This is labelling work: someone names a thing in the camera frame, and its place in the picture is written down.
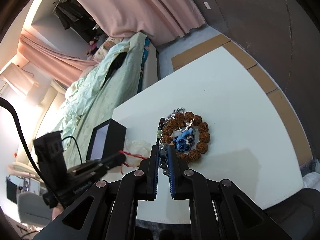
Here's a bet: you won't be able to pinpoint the dark mixed bead bracelet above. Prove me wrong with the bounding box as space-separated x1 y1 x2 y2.
155 116 171 176

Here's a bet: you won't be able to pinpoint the red string bracelet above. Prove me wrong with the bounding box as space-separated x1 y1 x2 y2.
118 150 148 176

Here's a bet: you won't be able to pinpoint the blue knitted flower ornament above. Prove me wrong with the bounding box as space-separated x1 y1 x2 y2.
173 128 195 153

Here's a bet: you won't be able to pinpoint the white translucent pouch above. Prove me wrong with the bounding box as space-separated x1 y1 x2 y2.
124 140 152 167

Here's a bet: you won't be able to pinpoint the brown rudraksha bead bracelet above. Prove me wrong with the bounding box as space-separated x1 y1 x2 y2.
159 111 211 164

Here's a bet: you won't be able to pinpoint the silver rhinestone hair clip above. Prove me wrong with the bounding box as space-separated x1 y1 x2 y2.
165 107 185 122

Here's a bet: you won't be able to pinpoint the black square jewelry box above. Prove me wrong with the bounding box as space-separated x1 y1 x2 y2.
86 119 126 161

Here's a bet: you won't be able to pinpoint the person's left hand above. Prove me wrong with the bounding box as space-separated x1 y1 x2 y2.
52 203 64 220

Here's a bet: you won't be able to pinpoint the light green crumpled duvet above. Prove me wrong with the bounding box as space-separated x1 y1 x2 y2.
53 32 148 136

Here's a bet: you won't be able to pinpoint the white low table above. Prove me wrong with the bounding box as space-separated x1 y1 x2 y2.
112 62 303 209

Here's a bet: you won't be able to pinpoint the bed with green sheet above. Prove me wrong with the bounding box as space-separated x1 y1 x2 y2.
32 31 161 170

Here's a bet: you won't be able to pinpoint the pink left curtain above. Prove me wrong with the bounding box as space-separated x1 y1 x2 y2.
17 30 97 87

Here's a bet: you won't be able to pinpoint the pink curtain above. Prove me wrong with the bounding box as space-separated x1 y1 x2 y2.
17 30 97 87
77 0 205 46

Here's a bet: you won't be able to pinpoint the beige padded headboard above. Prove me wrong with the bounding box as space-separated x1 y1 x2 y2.
1 63 41 98

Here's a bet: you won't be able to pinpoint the cartoon print pillow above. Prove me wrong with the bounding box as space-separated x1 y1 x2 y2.
93 37 123 62

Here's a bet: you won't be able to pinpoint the brown flat cardboard sheet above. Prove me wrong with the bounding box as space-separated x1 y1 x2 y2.
171 34 312 167

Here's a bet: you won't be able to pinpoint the pink right curtain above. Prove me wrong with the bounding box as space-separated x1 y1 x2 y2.
77 0 205 46

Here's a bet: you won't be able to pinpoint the dark hanging clothes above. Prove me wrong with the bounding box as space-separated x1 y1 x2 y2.
55 2 107 43

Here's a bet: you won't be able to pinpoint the black cable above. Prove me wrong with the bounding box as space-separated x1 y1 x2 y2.
0 96 84 196

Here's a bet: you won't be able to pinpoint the white wall socket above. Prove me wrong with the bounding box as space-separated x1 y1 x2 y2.
204 2 211 10

